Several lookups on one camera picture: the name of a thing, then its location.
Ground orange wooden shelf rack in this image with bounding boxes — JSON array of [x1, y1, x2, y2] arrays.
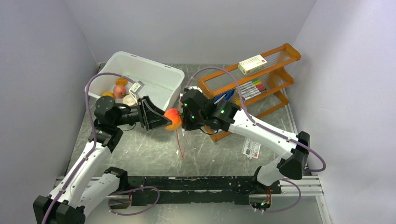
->
[[196, 43, 301, 143]]

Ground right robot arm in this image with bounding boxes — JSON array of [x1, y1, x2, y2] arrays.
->
[[180, 89, 310, 193]]

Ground white plastic bin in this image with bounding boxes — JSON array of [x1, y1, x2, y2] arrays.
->
[[101, 51, 185, 111]]

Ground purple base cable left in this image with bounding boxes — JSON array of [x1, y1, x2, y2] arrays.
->
[[106, 186, 161, 217]]

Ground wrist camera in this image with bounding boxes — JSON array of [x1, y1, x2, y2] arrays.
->
[[129, 81, 145, 97], [187, 86, 203, 93]]

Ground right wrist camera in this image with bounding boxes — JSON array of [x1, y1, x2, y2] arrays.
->
[[187, 86, 203, 93]]

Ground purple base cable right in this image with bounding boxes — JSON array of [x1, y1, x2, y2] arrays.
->
[[254, 178, 302, 215]]

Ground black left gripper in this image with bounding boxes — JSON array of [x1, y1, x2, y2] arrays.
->
[[113, 96, 172, 130]]

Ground yellow orange fruit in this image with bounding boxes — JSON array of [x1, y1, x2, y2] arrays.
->
[[101, 91, 115, 98]]

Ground clear zip top bag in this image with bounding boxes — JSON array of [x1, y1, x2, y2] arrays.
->
[[176, 93, 190, 161]]

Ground coloured marker pens set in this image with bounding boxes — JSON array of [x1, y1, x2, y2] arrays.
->
[[240, 79, 267, 101]]

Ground red peach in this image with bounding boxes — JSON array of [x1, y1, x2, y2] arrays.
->
[[113, 85, 128, 98]]

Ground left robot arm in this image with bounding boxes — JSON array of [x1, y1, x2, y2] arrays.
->
[[33, 96, 172, 224]]

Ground white red carton box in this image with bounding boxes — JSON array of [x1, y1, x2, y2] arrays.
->
[[238, 55, 268, 76]]

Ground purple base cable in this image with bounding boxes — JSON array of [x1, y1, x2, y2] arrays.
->
[[106, 186, 161, 217], [254, 178, 302, 215]]

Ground dark orange fruit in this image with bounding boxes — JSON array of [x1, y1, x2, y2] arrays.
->
[[115, 77, 128, 86]]

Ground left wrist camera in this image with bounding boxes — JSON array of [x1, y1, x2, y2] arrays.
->
[[129, 81, 145, 97]]

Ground orange peach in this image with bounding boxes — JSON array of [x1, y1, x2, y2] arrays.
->
[[164, 108, 183, 131]]

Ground white paper card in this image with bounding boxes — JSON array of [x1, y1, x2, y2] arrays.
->
[[241, 138, 261, 159]]

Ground blue stapler tool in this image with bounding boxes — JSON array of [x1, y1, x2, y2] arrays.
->
[[213, 89, 235, 104]]

